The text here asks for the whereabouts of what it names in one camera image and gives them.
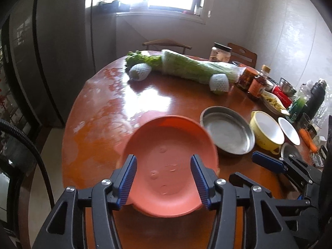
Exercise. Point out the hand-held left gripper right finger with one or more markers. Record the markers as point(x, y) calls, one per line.
point(201, 184)

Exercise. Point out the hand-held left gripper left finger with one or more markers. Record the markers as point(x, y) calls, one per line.
point(127, 181)

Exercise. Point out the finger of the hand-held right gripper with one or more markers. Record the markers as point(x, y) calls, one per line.
point(241, 177)
point(267, 161)

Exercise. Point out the round steel pan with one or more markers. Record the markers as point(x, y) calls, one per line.
point(228, 132)

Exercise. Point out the orange plastic plate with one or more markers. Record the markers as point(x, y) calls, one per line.
point(168, 145)

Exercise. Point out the yellow bowl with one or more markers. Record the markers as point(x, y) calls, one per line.
point(264, 134)

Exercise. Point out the small grey dish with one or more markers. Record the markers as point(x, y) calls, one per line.
point(291, 149)

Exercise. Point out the orange carrot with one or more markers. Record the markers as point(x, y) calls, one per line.
point(307, 138)

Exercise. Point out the clear plastic cup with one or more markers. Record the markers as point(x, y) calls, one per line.
point(304, 121)

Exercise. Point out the white plate of vegetables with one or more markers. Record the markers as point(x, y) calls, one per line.
point(273, 103)

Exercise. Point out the green drink bottle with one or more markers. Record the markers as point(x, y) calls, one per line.
point(298, 105)

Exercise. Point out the red tissue pack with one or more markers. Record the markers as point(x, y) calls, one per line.
point(282, 97)

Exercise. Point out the brown vinegar bottle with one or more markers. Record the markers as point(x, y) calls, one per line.
point(258, 87)

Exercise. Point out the steel bowl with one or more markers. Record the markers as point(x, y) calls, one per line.
point(288, 87)

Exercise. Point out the black thermos flask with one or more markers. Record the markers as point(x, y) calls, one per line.
point(316, 98)

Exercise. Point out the sauce jar with red lid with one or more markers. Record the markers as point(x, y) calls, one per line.
point(246, 79)

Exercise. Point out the clear plastic bag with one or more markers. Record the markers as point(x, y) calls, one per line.
point(327, 101)

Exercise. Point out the fruit in white foam net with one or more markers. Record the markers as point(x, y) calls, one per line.
point(219, 83)
point(140, 72)

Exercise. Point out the wooden chair with cutout back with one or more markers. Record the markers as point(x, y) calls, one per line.
point(243, 54)

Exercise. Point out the bagged napa cabbage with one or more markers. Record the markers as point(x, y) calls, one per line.
point(197, 67)

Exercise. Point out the clear jar with black lid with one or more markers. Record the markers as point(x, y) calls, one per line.
point(220, 53)

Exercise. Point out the leafy green vegetable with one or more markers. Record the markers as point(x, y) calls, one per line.
point(140, 58)

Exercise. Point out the wooden chair with curved back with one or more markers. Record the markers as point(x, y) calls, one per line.
point(166, 42)

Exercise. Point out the grey refrigerator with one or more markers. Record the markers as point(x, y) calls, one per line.
point(51, 44)

